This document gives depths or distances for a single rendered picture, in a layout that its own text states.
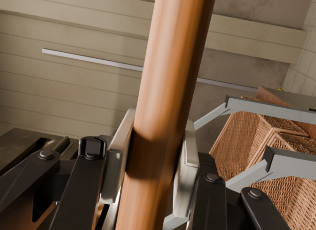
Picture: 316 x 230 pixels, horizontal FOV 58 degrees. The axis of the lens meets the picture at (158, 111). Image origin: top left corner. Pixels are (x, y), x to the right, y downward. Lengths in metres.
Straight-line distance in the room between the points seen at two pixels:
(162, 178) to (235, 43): 2.65
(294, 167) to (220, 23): 2.22
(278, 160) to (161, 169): 0.48
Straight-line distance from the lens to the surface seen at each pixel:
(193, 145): 0.16
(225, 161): 1.84
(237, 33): 2.78
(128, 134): 0.16
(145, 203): 0.17
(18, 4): 3.09
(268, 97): 1.76
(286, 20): 3.06
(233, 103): 1.06
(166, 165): 0.16
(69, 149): 1.81
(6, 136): 1.97
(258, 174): 0.64
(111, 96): 3.10
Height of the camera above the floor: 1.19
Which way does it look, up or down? level
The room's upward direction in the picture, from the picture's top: 79 degrees counter-clockwise
